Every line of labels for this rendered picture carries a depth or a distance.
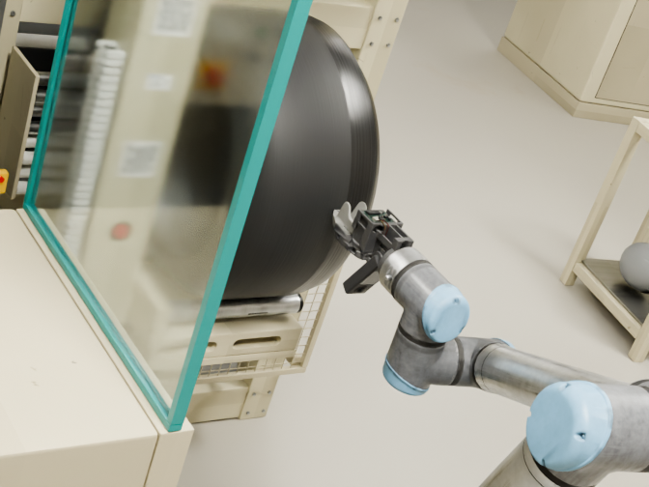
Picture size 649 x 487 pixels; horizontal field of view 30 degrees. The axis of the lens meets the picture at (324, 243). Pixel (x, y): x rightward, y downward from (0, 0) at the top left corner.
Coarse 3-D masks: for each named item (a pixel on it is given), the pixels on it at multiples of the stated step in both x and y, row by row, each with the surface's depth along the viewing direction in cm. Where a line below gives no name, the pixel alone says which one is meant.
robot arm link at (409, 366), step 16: (400, 336) 210; (400, 352) 210; (416, 352) 209; (432, 352) 209; (448, 352) 212; (384, 368) 214; (400, 368) 211; (416, 368) 210; (432, 368) 211; (448, 368) 212; (400, 384) 212; (416, 384) 212; (432, 384) 214; (448, 384) 215
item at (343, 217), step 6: (348, 204) 225; (336, 210) 231; (342, 210) 226; (348, 210) 225; (336, 216) 228; (342, 216) 226; (348, 216) 225; (336, 222) 227; (342, 222) 226; (348, 222) 225; (342, 228) 225; (348, 228) 225; (348, 234) 224
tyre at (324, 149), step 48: (336, 48) 237; (288, 96) 223; (336, 96) 230; (288, 144) 222; (336, 144) 228; (288, 192) 224; (336, 192) 230; (240, 240) 228; (288, 240) 229; (336, 240) 236; (240, 288) 237; (288, 288) 244
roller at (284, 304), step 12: (228, 300) 252; (240, 300) 253; (252, 300) 255; (264, 300) 256; (276, 300) 258; (288, 300) 260; (300, 300) 262; (228, 312) 251; (240, 312) 253; (252, 312) 255; (264, 312) 257; (276, 312) 259; (288, 312) 261
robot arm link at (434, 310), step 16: (400, 272) 210; (416, 272) 208; (432, 272) 208; (400, 288) 209; (416, 288) 207; (432, 288) 205; (448, 288) 205; (400, 304) 211; (416, 304) 206; (432, 304) 203; (448, 304) 203; (464, 304) 205; (400, 320) 211; (416, 320) 206; (432, 320) 203; (448, 320) 205; (464, 320) 207; (416, 336) 207; (432, 336) 205; (448, 336) 207
